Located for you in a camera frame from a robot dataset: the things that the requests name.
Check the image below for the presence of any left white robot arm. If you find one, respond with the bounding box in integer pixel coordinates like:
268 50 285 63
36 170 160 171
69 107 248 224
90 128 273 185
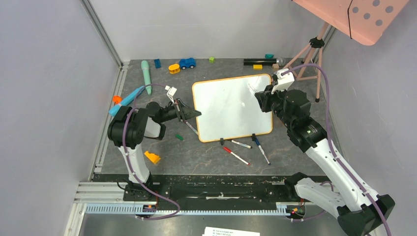
107 98 202 201

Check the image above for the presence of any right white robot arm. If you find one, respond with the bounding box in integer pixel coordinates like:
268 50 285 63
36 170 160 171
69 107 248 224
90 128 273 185
254 85 395 236

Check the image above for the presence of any orange wedge block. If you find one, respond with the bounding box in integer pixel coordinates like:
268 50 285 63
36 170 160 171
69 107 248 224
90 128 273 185
144 151 161 164

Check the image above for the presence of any small orange toy piece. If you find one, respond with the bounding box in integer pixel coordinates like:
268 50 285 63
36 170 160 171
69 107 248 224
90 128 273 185
112 95 122 104

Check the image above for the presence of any white paper sheet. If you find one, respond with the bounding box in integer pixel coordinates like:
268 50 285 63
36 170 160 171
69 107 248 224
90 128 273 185
202 227 260 236

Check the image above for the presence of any blue toy marker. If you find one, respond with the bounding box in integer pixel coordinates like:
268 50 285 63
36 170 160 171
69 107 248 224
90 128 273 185
108 86 145 117

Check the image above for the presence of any black whiteboard marker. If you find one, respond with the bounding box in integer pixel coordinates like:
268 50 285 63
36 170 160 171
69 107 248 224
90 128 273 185
227 139 253 149

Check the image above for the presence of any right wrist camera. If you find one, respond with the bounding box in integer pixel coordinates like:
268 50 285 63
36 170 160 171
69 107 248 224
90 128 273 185
271 68 295 94

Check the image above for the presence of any yellow oval toy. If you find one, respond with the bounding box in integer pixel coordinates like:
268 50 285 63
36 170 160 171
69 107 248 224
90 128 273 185
168 63 181 74

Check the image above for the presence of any blue whiteboard marker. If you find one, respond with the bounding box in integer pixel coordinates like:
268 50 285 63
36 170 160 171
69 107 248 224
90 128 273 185
254 137 271 165

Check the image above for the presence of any orange framed whiteboard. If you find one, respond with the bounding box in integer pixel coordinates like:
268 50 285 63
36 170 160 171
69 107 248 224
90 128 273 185
192 74 273 143

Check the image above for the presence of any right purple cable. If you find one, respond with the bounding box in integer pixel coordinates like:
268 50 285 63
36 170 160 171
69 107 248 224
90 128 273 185
280 63 392 236

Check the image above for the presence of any purple whiteboard marker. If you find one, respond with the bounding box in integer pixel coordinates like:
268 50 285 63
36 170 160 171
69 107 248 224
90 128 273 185
185 121 198 135

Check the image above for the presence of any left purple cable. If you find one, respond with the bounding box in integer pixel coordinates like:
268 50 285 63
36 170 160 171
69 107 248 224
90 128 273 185
121 83 181 221

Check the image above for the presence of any green marker cap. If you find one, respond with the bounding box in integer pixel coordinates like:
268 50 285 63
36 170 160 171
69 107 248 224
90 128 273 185
175 134 183 141

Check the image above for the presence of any purple cable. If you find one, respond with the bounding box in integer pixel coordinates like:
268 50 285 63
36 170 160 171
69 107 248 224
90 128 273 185
280 63 392 236
121 83 181 221

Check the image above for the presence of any pink tripod stand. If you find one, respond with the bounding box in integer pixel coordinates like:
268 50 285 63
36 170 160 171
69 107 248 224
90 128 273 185
283 22 329 103

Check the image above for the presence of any dark blue block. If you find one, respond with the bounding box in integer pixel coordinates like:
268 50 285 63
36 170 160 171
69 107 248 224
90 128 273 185
154 59 162 69

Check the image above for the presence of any blue toy car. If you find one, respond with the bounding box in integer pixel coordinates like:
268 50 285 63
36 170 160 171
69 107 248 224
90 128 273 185
179 58 196 70

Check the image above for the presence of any red whiteboard marker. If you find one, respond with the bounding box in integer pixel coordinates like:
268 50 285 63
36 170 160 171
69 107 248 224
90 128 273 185
223 147 250 166

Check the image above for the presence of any grey slotted cable duct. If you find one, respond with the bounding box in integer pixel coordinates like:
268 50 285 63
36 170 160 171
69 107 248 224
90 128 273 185
85 203 295 216

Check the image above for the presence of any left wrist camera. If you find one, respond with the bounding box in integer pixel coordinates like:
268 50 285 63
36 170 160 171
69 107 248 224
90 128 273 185
165 86 177 103

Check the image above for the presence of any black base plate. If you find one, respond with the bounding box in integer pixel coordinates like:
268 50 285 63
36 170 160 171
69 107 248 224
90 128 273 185
119 174 317 211

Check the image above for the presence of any pink perforated panel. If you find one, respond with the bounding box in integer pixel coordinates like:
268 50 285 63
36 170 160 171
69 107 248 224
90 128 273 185
294 0 409 46

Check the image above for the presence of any mint green toy microphone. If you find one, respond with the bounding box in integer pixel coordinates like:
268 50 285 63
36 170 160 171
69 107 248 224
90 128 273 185
141 60 152 95

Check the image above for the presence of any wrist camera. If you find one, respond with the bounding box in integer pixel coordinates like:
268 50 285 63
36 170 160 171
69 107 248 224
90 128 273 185
165 86 177 103
271 68 295 94

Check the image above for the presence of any yellow block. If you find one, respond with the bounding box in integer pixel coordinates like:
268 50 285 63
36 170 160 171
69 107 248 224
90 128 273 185
253 64 263 70

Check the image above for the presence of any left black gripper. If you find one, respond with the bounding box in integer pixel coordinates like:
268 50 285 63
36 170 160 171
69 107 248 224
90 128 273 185
158 98 201 122

